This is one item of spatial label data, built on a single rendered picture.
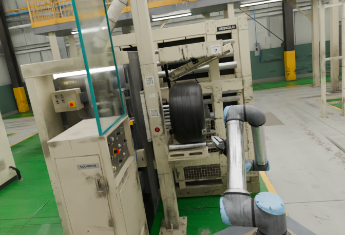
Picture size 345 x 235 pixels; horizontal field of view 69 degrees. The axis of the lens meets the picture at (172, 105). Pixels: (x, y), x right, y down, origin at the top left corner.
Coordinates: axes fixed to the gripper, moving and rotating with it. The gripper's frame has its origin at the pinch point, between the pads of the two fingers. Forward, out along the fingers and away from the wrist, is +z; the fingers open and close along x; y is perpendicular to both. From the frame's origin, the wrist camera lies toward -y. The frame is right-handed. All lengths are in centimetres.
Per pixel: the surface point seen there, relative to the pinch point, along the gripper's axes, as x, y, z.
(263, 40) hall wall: 779, 502, 320
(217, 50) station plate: 60, -23, 52
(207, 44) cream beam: 56, -27, 62
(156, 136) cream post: -26, 22, 42
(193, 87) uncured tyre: 13.5, -18.6, 37.9
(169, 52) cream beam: 28, -19, 84
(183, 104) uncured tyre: -3.9, -15.5, 31.6
